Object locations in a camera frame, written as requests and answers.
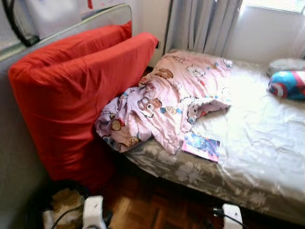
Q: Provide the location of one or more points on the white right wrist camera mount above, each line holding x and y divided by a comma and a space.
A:
232, 217

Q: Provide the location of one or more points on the bright window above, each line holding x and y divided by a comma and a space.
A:
276, 5

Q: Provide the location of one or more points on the black wall socket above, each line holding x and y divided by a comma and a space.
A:
157, 45

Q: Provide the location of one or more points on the bed with grey floral sheet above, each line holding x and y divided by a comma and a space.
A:
248, 133

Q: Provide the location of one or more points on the black round waste bin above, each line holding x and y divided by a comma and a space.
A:
107, 217

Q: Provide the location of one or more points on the brown cardboard scrap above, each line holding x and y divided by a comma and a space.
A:
66, 198

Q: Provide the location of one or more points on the grey curtain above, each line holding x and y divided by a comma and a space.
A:
205, 26

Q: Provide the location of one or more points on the red folded cushion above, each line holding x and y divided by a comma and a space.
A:
71, 95

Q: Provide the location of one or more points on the white crumpled paper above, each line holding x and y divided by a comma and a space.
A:
47, 219

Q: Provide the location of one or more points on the red white blue bolster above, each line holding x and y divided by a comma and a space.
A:
288, 85

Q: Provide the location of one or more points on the pink cartoon blanket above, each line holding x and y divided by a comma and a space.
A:
167, 95

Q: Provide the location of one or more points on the grey quilted mattress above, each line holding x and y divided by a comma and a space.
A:
14, 143

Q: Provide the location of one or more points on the colourful comic magazine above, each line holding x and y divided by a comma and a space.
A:
202, 148

